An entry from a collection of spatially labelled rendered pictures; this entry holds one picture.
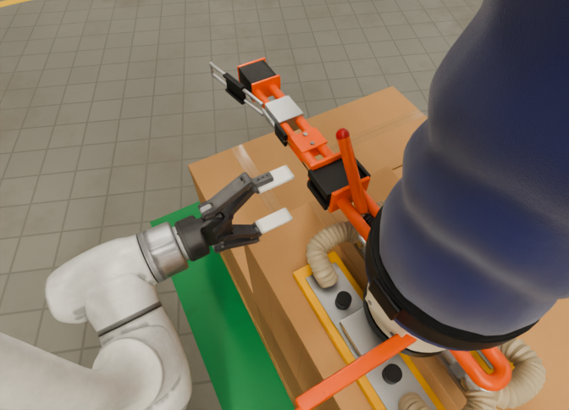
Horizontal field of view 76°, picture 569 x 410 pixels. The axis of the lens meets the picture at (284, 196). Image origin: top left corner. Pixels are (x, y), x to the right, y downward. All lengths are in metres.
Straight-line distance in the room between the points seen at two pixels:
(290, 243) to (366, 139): 0.86
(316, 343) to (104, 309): 0.36
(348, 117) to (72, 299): 1.29
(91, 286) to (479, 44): 0.56
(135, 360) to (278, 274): 0.31
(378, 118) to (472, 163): 1.38
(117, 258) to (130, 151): 1.80
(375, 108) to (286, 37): 1.57
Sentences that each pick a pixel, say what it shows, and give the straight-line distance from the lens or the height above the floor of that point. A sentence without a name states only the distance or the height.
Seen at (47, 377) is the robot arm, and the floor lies 1.24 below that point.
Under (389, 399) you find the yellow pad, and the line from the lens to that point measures 0.69.
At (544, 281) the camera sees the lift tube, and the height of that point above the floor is 1.36.
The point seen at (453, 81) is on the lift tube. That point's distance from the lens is 0.30.
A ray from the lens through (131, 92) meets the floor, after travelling 2.79.
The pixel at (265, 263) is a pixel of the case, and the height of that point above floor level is 0.94.
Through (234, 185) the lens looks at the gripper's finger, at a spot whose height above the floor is 1.17.
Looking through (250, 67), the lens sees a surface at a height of 1.10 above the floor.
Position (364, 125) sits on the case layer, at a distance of 1.61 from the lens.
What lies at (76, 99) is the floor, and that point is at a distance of 2.89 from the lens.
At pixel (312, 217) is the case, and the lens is 0.82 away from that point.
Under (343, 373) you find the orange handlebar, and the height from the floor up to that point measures 1.09.
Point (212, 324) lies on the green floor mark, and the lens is 1.73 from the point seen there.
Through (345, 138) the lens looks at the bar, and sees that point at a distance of 0.63.
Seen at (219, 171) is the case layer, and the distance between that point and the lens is 1.43.
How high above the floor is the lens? 1.64
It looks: 55 degrees down
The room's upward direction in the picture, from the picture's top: straight up
